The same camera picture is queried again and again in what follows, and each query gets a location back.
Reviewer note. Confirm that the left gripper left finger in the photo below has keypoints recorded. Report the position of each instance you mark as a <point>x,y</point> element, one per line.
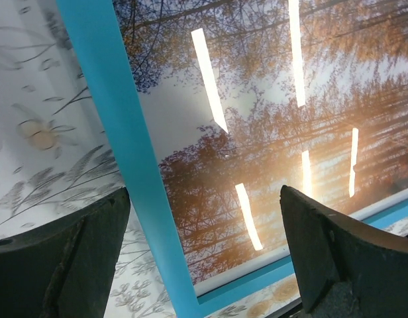
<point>65,268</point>

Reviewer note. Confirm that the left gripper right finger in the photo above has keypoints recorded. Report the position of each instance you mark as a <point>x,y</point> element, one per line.
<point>343,267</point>

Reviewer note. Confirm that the blue picture frame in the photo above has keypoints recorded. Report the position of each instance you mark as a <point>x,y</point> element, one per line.
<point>266,286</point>

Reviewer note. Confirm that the autumn forest photo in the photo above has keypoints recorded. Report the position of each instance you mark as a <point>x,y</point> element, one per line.
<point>243,97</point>

